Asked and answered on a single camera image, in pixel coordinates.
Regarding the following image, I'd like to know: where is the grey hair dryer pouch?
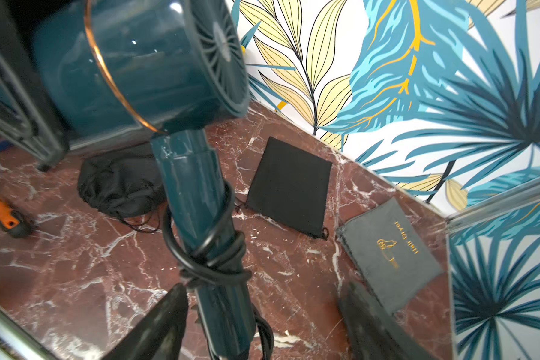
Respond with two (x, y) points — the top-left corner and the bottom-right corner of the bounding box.
(337, 198), (443, 314)

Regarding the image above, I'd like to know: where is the plain black drawstring pouch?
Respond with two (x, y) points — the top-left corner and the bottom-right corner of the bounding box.
(246, 136), (332, 240)

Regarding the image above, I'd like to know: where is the black hair dryer pouch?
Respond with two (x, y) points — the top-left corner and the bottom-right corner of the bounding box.
(77, 143), (167, 233)

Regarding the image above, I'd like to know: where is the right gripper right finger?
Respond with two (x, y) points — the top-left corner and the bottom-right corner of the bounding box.
(338, 281), (433, 359)

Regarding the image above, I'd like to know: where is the orange handled screwdriver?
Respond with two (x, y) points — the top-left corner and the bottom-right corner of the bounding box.
(0, 198), (33, 239)

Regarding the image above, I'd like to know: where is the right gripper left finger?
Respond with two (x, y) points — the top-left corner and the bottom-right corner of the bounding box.
(104, 283), (189, 360)

